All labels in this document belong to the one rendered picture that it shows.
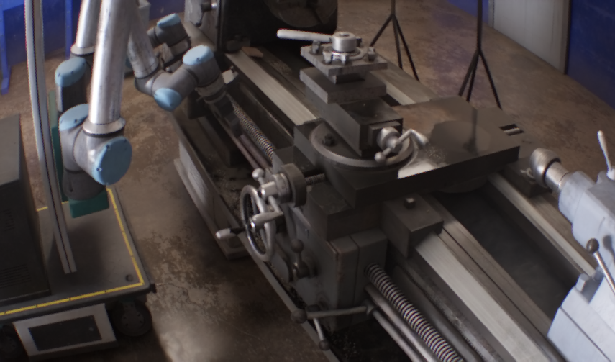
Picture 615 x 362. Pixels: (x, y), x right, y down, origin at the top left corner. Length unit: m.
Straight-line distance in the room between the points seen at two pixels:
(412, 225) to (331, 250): 0.19
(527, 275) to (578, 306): 0.47
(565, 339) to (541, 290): 0.39
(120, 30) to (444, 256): 1.00
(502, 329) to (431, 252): 0.33
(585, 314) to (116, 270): 1.68
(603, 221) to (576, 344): 0.28
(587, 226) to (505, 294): 0.32
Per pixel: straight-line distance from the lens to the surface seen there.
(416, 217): 1.63
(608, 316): 1.29
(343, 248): 1.64
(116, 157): 1.80
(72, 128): 1.92
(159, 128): 3.87
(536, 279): 1.75
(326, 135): 1.76
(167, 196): 3.27
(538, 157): 1.48
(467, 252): 1.61
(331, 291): 1.73
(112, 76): 1.74
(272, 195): 1.69
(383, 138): 1.62
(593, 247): 1.24
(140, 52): 1.98
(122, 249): 2.44
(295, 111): 2.11
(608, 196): 1.35
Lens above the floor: 1.82
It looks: 34 degrees down
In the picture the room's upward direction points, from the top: 2 degrees clockwise
